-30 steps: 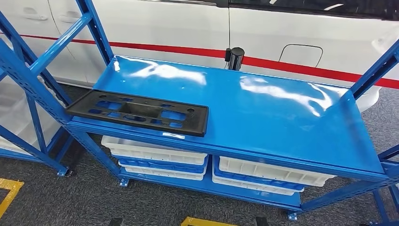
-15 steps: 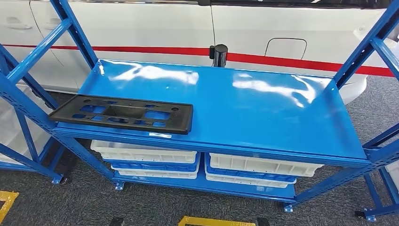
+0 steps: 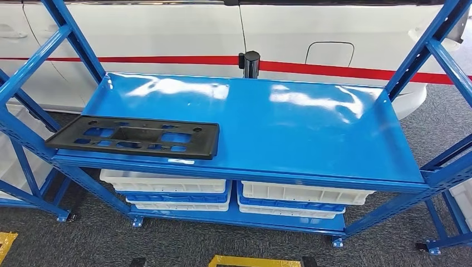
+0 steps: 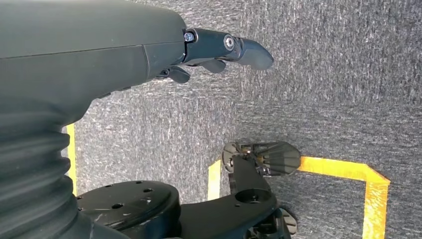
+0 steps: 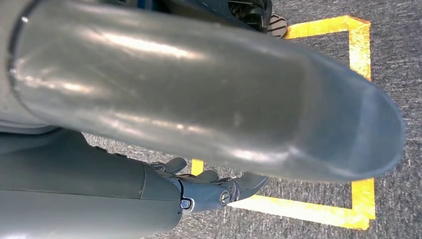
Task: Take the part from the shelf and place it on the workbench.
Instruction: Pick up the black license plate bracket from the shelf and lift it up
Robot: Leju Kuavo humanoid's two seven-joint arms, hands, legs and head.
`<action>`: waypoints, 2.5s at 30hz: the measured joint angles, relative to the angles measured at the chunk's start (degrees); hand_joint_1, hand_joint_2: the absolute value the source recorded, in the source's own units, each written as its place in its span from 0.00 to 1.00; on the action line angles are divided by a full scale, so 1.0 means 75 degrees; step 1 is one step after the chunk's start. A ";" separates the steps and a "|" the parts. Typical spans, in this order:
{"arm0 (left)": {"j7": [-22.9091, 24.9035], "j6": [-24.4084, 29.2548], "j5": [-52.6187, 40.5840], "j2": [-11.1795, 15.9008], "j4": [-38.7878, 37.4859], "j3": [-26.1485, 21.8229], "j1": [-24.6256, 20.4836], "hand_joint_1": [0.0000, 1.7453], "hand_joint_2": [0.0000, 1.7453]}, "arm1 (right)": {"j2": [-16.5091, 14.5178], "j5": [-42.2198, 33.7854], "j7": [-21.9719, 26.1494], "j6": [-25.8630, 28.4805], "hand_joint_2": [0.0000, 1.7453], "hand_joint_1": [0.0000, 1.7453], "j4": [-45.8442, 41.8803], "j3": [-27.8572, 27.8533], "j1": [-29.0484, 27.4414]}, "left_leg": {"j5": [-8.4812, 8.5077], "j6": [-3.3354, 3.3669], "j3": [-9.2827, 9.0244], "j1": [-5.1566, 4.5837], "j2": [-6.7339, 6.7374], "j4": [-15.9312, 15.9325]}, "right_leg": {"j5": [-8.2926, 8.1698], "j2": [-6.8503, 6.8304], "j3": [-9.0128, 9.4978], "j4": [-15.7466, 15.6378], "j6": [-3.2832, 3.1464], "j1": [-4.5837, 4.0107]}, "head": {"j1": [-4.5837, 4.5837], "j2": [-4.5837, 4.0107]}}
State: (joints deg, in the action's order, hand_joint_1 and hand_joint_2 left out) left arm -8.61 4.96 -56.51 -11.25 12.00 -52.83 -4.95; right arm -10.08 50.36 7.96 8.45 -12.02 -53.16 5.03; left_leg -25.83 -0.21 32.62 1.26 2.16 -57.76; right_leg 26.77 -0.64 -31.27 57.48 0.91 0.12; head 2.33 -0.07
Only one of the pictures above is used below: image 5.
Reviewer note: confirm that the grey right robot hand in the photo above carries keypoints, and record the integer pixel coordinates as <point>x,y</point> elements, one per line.
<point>197,82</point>

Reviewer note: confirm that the yellow floor tape square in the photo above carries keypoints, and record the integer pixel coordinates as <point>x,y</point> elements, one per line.
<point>359,43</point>

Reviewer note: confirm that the black robot foot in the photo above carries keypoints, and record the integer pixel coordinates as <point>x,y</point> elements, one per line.
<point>260,18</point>

